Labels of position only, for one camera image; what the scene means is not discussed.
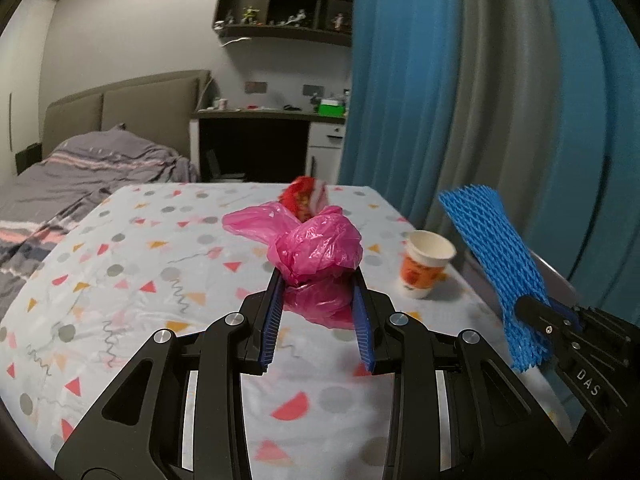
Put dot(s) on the blue foam fruit net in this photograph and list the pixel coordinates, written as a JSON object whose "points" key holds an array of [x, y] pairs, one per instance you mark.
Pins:
{"points": [[477, 213]]}

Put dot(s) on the dark wooden desk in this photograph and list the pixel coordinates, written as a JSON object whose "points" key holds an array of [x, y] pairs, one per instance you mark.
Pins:
{"points": [[264, 146]]}

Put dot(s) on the purple plastic trash bin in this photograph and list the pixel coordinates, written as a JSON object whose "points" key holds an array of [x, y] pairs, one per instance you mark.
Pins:
{"points": [[558, 288]]}

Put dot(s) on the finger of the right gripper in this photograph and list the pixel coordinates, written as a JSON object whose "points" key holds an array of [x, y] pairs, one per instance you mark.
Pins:
{"points": [[560, 334], [569, 315]]}

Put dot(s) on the dark wall shelf unit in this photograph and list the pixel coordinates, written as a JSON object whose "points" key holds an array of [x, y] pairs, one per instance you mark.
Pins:
{"points": [[325, 21]]}

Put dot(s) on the white orange paper cup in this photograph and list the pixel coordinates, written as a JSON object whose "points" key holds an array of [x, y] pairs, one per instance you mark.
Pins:
{"points": [[425, 258]]}

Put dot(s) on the white drawer cabinet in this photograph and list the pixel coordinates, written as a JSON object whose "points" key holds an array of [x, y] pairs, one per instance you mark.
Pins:
{"points": [[324, 151]]}

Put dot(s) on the patterned white table cloth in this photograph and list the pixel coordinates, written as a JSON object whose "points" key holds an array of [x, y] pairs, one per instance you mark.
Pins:
{"points": [[156, 256]]}

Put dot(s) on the black bedside table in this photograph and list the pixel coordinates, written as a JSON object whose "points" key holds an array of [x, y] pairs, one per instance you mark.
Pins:
{"points": [[28, 157]]}

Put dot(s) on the green box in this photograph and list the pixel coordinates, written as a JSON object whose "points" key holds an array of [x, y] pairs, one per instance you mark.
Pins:
{"points": [[331, 108]]}

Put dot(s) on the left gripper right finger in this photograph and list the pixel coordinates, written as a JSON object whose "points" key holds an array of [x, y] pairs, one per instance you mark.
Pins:
{"points": [[370, 313]]}

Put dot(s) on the red white snack wrapper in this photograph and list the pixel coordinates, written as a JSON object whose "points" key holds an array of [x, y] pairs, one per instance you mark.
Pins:
{"points": [[305, 197]]}

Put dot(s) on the blue curtain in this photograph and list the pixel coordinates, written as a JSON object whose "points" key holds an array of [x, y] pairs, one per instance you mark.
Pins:
{"points": [[538, 99]]}

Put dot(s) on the pink plastic bag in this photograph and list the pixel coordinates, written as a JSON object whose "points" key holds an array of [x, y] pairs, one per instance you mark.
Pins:
{"points": [[316, 258]]}

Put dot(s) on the grey upholstered headboard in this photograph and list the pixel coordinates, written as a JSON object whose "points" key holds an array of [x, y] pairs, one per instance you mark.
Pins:
{"points": [[157, 108]]}

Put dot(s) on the grey striped bed duvet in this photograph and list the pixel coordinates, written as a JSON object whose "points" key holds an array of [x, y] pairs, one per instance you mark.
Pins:
{"points": [[47, 200]]}

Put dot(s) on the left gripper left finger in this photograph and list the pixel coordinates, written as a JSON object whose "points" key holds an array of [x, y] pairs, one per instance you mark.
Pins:
{"points": [[262, 312]]}

